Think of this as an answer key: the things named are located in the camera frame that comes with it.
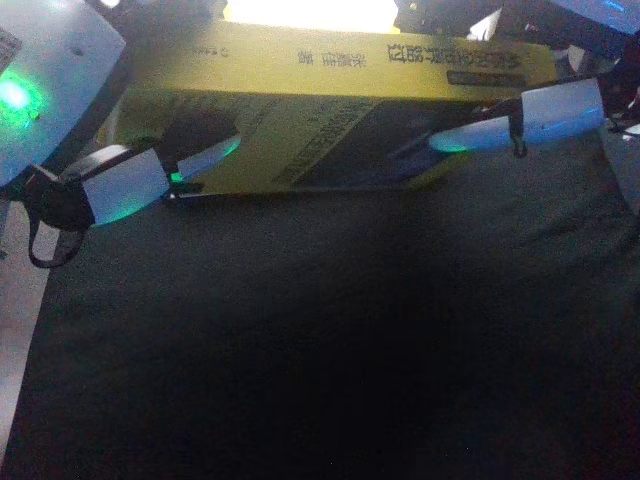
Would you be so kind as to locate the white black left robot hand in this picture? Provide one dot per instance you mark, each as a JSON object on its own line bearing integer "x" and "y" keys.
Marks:
{"x": 560, "y": 112}

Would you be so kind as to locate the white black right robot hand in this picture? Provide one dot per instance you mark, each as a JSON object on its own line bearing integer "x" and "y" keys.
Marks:
{"x": 60, "y": 85}

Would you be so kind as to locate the yellow book with dark photo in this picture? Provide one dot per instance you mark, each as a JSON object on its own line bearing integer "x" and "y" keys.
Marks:
{"x": 300, "y": 100}

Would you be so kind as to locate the black table cloth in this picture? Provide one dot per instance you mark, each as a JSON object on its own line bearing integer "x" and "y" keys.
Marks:
{"x": 350, "y": 325}

